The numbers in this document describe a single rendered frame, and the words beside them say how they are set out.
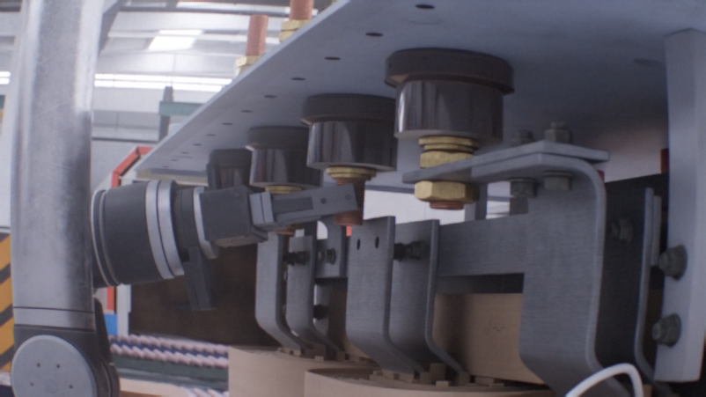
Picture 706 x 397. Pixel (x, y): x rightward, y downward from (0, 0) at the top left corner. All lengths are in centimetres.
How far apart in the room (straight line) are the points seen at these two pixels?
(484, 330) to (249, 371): 49
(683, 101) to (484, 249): 37
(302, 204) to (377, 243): 8
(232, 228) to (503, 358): 29
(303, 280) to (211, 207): 47
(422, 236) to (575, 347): 46
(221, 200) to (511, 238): 31
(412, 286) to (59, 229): 39
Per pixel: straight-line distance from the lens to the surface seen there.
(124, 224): 123
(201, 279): 124
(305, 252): 165
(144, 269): 125
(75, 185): 112
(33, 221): 111
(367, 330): 123
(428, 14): 85
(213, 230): 120
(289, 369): 153
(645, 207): 81
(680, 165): 80
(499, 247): 107
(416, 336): 123
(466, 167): 89
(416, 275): 124
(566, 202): 83
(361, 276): 126
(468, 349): 123
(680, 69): 81
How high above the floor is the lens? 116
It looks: 4 degrees up
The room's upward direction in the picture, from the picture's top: 3 degrees clockwise
